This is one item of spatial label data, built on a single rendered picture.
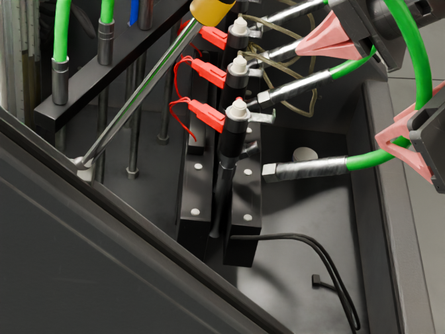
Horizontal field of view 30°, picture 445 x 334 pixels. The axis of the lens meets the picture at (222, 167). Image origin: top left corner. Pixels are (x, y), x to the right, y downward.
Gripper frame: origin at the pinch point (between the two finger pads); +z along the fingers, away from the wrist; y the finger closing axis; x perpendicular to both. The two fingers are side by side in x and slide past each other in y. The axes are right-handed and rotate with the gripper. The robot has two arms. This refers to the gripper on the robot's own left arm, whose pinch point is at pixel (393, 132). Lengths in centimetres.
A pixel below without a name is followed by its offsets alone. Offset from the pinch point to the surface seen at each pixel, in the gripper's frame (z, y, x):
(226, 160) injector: 24.6, 4.2, 0.5
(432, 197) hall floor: 120, -97, 89
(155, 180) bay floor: 53, 2, 6
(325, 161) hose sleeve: 6.7, 3.9, 0.6
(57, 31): 24.1, 13.2, -22.7
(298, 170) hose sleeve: 9.4, 5.5, 0.6
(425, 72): -6.5, -0.9, -5.5
